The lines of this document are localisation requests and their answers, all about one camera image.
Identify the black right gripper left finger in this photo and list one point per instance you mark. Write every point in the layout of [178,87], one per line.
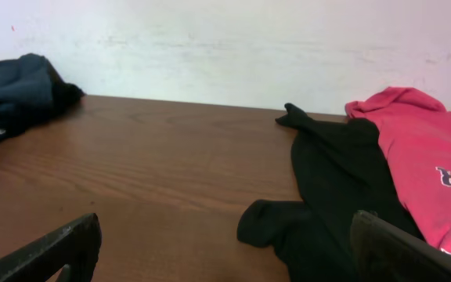
[72,251]

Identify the dark navy folded clothes pile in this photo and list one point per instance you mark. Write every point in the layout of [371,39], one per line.
[66,97]

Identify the red printed t-shirt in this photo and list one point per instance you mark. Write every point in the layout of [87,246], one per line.
[415,138]

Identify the blue denim shorts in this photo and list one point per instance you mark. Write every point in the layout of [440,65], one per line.
[26,89]

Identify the black t-shirt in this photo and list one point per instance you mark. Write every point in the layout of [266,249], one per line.
[339,169]

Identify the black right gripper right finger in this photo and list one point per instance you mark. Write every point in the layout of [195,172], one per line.
[385,253]

